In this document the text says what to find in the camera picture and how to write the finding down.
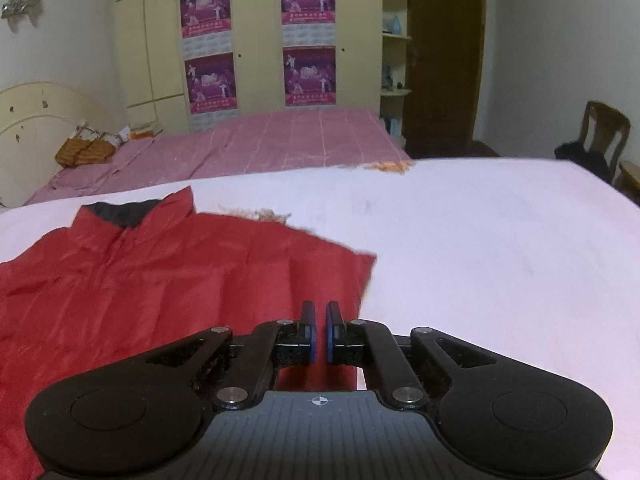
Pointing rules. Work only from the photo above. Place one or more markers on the white floral bed sheet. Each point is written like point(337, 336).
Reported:
point(512, 284)

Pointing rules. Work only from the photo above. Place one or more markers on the cream bed headboard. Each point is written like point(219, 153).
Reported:
point(36, 119)

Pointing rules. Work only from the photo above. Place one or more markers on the lower right purple poster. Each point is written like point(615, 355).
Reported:
point(309, 75)

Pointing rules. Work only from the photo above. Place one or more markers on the wooden chair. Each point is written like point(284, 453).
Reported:
point(610, 134)

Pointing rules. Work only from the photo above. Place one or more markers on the corner open shelf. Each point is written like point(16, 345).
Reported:
point(394, 87)

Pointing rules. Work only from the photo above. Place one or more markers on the red down jacket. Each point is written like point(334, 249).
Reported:
point(99, 291)

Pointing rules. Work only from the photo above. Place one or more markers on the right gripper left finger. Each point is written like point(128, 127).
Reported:
point(256, 359)

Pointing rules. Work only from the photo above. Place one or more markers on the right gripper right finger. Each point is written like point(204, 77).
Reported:
point(371, 347)

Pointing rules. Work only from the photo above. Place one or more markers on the brown wooden door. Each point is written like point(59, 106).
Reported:
point(444, 71)

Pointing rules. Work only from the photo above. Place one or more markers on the dark clothes on chair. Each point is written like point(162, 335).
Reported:
point(592, 161)

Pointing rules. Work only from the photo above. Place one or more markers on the lower left purple poster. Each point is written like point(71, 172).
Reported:
point(210, 81)

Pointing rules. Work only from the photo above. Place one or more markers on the pink checked bed cover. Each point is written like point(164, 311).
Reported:
point(278, 141)

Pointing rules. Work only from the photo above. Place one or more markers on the cream yellow wardrobe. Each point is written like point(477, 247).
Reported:
point(151, 54)

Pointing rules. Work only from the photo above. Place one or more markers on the upper left purple poster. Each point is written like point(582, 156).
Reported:
point(203, 17)

